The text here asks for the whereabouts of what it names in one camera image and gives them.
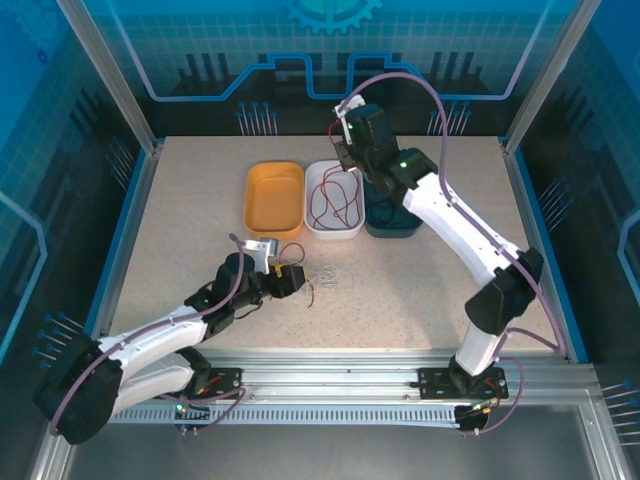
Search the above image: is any teal plastic bin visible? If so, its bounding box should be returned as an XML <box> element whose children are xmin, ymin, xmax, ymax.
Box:
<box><xmin>363</xmin><ymin>174</ymin><xmax>424</xmax><ymax>239</ymax></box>

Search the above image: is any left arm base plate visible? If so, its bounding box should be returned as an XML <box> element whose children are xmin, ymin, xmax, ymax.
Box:
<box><xmin>192</xmin><ymin>367</ymin><xmax>245</xmax><ymax>401</ymax></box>

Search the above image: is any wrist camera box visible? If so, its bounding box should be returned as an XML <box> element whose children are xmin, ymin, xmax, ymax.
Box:
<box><xmin>333</xmin><ymin>94</ymin><xmax>367</xmax><ymax>125</ymax></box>
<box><xmin>242</xmin><ymin>237</ymin><xmax>284</xmax><ymax>275</ymax></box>

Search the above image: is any aluminium mounting rail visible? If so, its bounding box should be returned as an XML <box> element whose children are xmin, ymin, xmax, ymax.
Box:
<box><xmin>99</xmin><ymin>347</ymin><xmax>599</xmax><ymax>407</ymax></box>

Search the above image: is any slotted cable duct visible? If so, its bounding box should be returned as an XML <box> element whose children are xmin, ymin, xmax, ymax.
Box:
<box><xmin>107</xmin><ymin>402</ymin><xmax>484</xmax><ymax>429</ymax></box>

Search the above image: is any grey metal base sheet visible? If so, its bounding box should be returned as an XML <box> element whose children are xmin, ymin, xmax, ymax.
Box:
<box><xmin>29</xmin><ymin>404</ymin><xmax>626</xmax><ymax>480</ymax></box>

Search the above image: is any aluminium frame post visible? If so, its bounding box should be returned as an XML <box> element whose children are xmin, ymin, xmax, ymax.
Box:
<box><xmin>502</xmin><ymin>0</ymin><xmax>601</xmax><ymax>154</ymax></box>
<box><xmin>53</xmin><ymin>0</ymin><xmax>164</xmax><ymax>154</ymax></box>

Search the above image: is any orange plastic bin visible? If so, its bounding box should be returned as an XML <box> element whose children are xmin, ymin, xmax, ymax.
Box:
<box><xmin>243</xmin><ymin>160</ymin><xmax>305</xmax><ymax>241</ymax></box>

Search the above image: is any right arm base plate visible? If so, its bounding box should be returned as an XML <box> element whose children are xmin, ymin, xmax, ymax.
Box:
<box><xmin>417</xmin><ymin>366</ymin><xmax>510</xmax><ymax>401</ymax></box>

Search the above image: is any white plastic bin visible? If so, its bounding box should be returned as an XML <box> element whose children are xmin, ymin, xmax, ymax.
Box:
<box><xmin>303</xmin><ymin>158</ymin><xmax>366</xmax><ymax>240</ymax></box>

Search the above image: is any thin white cable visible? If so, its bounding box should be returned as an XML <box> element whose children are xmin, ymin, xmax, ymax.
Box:
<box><xmin>324</xmin><ymin>269</ymin><xmax>355</xmax><ymax>293</ymax></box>
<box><xmin>312</xmin><ymin>267</ymin><xmax>344</xmax><ymax>291</ymax></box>

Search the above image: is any small circuit board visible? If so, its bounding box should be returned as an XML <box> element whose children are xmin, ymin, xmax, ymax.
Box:
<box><xmin>455</xmin><ymin>397</ymin><xmax>502</xmax><ymax>436</ymax></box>
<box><xmin>172</xmin><ymin>402</ymin><xmax>214</xmax><ymax>436</ymax></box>

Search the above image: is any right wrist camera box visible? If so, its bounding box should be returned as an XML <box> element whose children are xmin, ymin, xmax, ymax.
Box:
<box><xmin>333</xmin><ymin>94</ymin><xmax>367</xmax><ymax>125</ymax></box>

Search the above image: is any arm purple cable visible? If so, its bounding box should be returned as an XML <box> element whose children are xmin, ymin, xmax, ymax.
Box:
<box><xmin>342</xmin><ymin>72</ymin><xmax>569</xmax><ymax>437</ymax></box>
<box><xmin>49</xmin><ymin>233</ymin><xmax>247</xmax><ymax>437</ymax></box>

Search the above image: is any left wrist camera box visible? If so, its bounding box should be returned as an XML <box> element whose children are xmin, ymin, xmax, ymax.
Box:
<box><xmin>242</xmin><ymin>237</ymin><xmax>284</xmax><ymax>275</ymax></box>

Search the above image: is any thin black cable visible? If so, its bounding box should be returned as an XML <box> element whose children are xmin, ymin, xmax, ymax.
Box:
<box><xmin>372</xmin><ymin>199</ymin><xmax>399</xmax><ymax>226</ymax></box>

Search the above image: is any aluminium side rail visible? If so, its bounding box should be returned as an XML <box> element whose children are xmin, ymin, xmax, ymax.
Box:
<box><xmin>499</xmin><ymin>139</ymin><xmax>591</xmax><ymax>364</ymax></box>
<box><xmin>82</xmin><ymin>142</ymin><xmax>166</xmax><ymax>351</ymax></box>

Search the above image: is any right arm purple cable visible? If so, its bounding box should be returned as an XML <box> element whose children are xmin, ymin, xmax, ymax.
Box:
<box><xmin>342</xmin><ymin>72</ymin><xmax>569</xmax><ymax>437</ymax></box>

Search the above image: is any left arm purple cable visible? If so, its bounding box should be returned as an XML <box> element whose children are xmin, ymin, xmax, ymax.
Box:
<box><xmin>49</xmin><ymin>233</ymin><xmax>247</xmax><ymax>437</ymax></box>

